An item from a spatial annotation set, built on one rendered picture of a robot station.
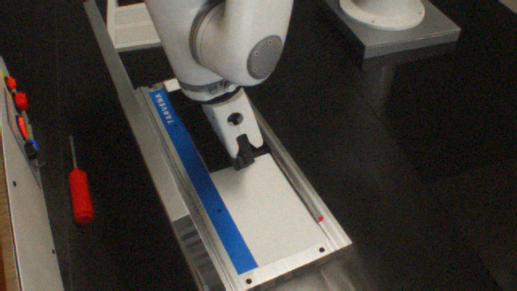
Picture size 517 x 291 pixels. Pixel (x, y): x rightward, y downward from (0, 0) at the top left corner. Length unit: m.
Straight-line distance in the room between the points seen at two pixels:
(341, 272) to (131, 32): 0.68
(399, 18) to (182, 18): 0.66
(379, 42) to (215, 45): 0.58
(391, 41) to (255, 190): 0.46
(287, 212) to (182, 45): 0.29
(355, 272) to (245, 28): 0.36
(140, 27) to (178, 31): 0.59
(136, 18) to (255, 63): 0.68
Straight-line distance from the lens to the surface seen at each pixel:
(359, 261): 0.67
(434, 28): 1.08
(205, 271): 0.53
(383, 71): 0.97
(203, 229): 0.66
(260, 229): 0.66
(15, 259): 0.48
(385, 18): 1.06
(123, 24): 1.10
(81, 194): 0.73
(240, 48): 0.44
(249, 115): 0.59
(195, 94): 0.56
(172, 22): 0.49
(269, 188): 0.70
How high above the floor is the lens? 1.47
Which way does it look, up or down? 45 degrees down
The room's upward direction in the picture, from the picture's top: straight up
